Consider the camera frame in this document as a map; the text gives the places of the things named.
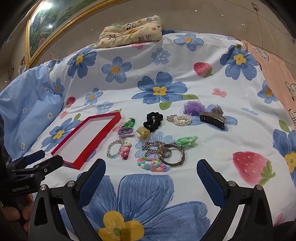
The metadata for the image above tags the yellow claw hair clip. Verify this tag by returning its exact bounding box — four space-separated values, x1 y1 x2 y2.
136 126 151 141

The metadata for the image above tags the person's left hand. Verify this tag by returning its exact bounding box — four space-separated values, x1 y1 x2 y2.
0 193 35 234

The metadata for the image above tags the green coil hair tie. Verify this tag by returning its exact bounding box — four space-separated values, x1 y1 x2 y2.
176 136 198 150

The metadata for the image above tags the gold framed painting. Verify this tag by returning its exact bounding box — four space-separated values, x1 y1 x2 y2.
25 0 130 67

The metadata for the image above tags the green braided hair clip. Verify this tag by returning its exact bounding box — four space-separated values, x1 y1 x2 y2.
121 118 135 130

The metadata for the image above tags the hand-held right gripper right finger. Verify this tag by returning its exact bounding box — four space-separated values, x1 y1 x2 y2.
196 159 274 241

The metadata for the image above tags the pearl bracelet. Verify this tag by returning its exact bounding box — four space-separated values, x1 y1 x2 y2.
166 114 192 127

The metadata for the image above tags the colourful bead bracelet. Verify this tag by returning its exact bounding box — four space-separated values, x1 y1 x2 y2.
137 156 171 172

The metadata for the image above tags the black scrunchie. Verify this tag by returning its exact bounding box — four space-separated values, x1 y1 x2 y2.
143 112 164 133

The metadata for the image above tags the pink printed cloth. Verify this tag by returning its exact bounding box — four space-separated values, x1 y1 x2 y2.
242 39 296 132

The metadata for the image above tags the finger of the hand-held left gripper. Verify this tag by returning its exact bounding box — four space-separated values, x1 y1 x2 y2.
13 155 64 179
8 149 46 168

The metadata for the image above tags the black glitter claw clip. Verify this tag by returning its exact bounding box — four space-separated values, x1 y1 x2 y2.
199 107 227 131

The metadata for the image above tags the purple bow hair clip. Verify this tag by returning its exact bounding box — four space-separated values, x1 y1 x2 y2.
118 127 134 138

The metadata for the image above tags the silver chain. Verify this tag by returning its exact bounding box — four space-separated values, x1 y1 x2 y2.
142 141 166 158

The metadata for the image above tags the panda print pillow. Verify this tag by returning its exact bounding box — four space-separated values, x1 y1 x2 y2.
94 15 162 49

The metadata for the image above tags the clear bead bracelet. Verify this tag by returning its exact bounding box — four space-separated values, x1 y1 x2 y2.
107 139 126 159

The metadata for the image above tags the floral bed sheet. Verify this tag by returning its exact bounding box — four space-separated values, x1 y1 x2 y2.
23 32 296 241

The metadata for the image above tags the purple mesh scrunchie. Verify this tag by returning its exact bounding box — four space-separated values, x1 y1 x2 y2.
183 101 206 116

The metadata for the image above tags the red shallow tray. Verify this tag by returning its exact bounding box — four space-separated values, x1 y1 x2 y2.
51 113 122 170

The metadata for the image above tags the gold mesh-band watch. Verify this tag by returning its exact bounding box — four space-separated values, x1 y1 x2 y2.
158 142 185 167

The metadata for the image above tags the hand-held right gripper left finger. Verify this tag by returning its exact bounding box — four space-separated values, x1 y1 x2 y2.
28 158 107 241

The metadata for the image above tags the light blue pillow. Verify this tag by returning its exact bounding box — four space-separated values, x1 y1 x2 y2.
0 65 65 160

